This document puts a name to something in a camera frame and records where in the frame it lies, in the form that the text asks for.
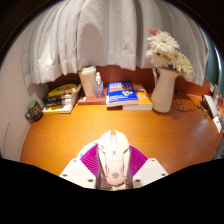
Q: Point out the pink computer mouse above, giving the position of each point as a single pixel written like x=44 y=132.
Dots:
x=113 y=156

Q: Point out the reddish-brown book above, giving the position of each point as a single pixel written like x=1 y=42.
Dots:
x=90 y=100

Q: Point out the white and pink flowers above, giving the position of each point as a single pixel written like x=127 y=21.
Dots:
x=165 y=50

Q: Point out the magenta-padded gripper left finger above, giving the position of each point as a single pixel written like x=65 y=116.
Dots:
x=76 y=171

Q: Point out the stack of yellow-black books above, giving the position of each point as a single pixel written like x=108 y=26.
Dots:
x=60 y=98

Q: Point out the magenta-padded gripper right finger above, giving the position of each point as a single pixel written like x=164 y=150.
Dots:
x=150 y=170

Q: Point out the green mug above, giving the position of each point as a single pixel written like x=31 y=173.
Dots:
x=34 y=110

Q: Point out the white paper sheet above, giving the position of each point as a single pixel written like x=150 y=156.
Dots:
x=218 y=124

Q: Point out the clear spray bottle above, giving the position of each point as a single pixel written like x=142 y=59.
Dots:
x=99 y=87

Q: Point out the white lidded cup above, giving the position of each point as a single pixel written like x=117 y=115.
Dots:
x=88 y=81

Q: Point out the white ceramic vase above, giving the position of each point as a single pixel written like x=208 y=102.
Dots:
x=163 y=93

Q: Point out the white curtain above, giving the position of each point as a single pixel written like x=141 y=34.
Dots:
x=100 y=33

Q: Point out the yellow book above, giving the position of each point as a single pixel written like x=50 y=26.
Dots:
x=143 y=98

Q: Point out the silver laptop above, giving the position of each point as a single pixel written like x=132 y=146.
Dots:
x=210 y=106

